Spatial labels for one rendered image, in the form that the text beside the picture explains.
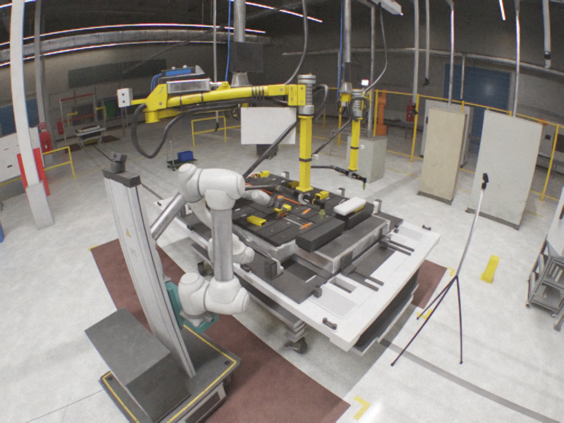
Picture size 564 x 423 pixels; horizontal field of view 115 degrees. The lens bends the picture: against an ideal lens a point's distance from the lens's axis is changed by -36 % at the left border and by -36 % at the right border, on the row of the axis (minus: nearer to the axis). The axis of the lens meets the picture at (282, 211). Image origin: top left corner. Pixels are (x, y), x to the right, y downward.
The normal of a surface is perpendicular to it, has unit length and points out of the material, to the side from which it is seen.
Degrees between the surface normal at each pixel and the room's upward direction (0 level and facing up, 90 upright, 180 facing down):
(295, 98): 90
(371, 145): 90
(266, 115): 90
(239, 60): 90
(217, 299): 77
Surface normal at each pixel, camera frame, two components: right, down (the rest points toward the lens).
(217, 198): -0.14, 0.34
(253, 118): 0.11, 0.42
